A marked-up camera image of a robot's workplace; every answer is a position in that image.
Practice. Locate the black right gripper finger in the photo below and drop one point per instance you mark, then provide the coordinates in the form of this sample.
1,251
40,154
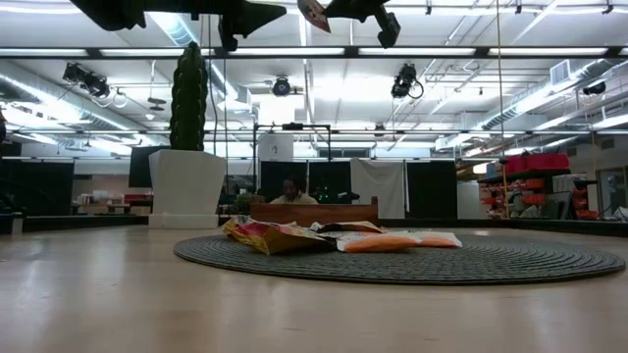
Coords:
355,9

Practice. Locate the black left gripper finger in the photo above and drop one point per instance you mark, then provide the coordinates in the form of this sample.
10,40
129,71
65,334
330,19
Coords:
257,17

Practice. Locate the peach passion fruit tea packet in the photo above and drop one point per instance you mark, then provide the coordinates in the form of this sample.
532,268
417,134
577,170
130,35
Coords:
314,14
275,240
350,227

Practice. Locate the white orange Tazo tea packet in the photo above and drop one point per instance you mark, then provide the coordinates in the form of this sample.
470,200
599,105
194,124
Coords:
378,242
439,240

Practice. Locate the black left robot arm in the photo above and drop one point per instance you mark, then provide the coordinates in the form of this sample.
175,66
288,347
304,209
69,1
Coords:
108,12

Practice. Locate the wooden tea box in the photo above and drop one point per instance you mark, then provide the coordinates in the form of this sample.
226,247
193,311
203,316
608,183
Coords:
314,215

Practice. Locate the green cactus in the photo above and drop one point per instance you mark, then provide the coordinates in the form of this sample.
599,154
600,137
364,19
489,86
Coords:
189,98

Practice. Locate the person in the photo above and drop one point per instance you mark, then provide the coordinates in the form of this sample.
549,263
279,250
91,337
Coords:
293,191

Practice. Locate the white hanging cloth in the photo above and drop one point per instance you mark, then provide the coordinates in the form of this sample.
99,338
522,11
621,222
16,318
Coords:
378,188

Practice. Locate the small potted green plant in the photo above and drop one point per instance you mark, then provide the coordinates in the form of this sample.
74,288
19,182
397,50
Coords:
244,202

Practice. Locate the white hexagonal planter pot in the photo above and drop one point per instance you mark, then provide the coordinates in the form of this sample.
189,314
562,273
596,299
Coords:
186,191

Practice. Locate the black partition panel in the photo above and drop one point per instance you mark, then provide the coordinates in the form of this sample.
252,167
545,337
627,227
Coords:
432,191

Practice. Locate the white ceiling air vent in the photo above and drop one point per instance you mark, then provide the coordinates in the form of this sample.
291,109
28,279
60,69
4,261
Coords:
560,72

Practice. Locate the red bin shelving rack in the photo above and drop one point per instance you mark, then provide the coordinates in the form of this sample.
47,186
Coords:
537,163

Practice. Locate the round grey woven placemat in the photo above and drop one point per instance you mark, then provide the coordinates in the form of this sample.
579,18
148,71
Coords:
441,267

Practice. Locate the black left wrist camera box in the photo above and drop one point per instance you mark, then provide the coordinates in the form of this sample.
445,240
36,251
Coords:
229,34

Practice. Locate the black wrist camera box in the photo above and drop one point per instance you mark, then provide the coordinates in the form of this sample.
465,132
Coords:
229,34
388,30

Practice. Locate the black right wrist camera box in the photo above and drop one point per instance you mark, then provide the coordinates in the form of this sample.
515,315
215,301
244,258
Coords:
388,30

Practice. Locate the black rig frame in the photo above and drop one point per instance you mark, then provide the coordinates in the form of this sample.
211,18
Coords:
350,51

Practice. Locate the black ceiling-mounted camera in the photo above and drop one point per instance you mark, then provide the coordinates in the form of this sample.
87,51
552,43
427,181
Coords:
281,87
86,78
404,78

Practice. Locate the black wall screen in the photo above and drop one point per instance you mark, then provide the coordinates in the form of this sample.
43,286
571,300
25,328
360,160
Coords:
147,166

